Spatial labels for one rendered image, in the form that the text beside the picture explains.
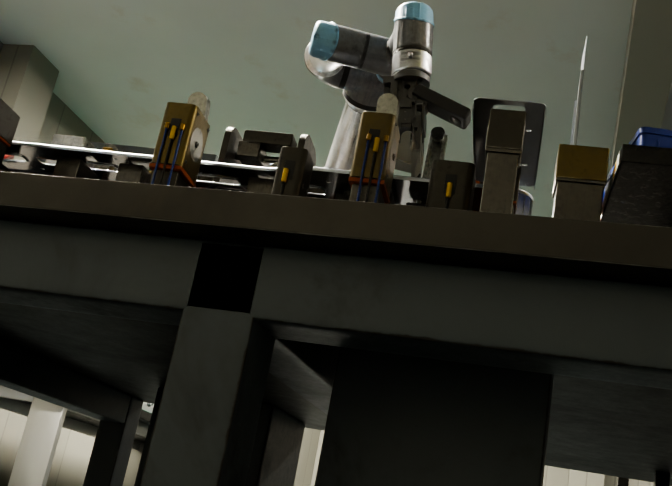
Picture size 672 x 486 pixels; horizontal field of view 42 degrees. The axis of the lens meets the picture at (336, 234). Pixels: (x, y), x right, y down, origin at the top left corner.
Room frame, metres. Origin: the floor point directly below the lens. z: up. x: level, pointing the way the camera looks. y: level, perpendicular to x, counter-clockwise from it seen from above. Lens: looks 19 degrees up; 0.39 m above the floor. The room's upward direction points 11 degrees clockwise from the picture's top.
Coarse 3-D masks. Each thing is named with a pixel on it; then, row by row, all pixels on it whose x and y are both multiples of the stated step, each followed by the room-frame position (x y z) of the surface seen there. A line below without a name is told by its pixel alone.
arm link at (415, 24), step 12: (396, 12) 1.48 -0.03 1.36; (408, 12) 1.45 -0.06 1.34; (420, 12) 1.45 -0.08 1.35; (432, 12) 1.47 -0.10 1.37; (396, 24) 1.47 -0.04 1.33; (408, 24) 1.45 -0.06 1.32; (420, 24) 1.45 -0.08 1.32; (432, 24) 1.46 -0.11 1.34; (396, 36) 1.47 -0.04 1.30; (408, 36) 1.45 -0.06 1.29; (420, 36) 1.45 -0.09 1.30; (432, 36) 1.47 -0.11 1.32; (396, 48) 1.46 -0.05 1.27; (408, 48) 1.46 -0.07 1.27; (420, 48) 1.45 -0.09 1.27; (432, 48) 1.48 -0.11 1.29
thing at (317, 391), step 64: (0, 256) 0.95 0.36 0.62; (64, 256) 0.92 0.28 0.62; (128, 256) 0.90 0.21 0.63; (192, 256) 0.88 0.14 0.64; (256, 256) 0.86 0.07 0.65; (320, 256) 0.84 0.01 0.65; (192, 320) 0.88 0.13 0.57; (256, 320) 0.86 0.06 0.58; (320, 320) 0.84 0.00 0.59; (384, 320) 0.82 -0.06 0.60; (448, 320) 0.81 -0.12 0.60; (512, 320) 0.79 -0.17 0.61; (576, 320) 0.77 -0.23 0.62; (640, 320) 0.76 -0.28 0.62; (0, 384) 2.03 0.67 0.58; (64, 384) 2.15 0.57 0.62; (192, 384) 0.87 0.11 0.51; (256, 384) 0.90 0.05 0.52; (320, 384) 1.18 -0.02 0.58; (384, 384) 1.07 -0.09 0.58; (448, 384) 1.05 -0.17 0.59; (512, 384) 1.03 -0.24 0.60; (640, 384) 0.82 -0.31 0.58; (128, 448) 2.55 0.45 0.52; (192, 448) 0.87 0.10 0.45; (384, 448) 1.07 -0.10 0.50; (448, 448) 1.05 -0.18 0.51; (512, 448) 1.03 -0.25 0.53
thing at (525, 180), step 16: (480, 112) 1.14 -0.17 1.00; (528, 112) 1.11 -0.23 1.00; (544, 112) 1.10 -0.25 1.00; (480, 128) 1.19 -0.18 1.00; (528, 128) 1.16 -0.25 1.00; (480, 144) 1.24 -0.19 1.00; (528, 144) 1.21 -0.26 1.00; (480, 160) 1.30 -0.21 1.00; (528, 160) 1.26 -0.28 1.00; (480, 176) 1.36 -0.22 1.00; (528, 176) 1.32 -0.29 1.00
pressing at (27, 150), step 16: (16, 144) 1.59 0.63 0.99; (32, 144) 1.59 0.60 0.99; (16, 160) 1.71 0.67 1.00; (32, 160) 1.70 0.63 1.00; (96, 160) 1.63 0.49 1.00; (112, 160) 1.61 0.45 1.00; (128, 160) 1.59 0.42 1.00; (144, 160) 1.58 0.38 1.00; (112, 176) 1.70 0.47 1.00; (208, 176) 1.59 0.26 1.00; (224, 176) 1.58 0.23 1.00; (240, 176) 1.57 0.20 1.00; (256, 176) 1.55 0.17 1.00; (272, 176) 1.53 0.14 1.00; (320, 176) 1.49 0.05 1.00; (336, 176) 1.48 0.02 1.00; (400, 176) 1.41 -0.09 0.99; (336, 192) 1.55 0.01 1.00; (400, 192) 1.49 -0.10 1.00; (416, 192) 1.48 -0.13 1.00; (480, 192) 1.42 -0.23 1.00; (528, 208) 1.45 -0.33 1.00
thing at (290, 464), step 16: (160, 400) 2.18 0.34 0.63; (272, 416) 2.10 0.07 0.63; (288, 416) 2.22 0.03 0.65; (256, 432) 2.10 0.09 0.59; (272, 432) 2.13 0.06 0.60; (288, 432) 2.25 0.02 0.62; (144, 448) 2.18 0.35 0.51; (256, 448) 2.10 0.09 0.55; (272, 448) 2.15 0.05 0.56; (288, 448) 2.27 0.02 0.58; (144, 464) 2.18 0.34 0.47; (256, 464) 2.10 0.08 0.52; (272, 464) 2.17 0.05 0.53; (288, 464) 2.30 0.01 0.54; (256, 480) 2.10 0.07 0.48; (272, 480) 2.20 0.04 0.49; (288, 480) 2.32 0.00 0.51
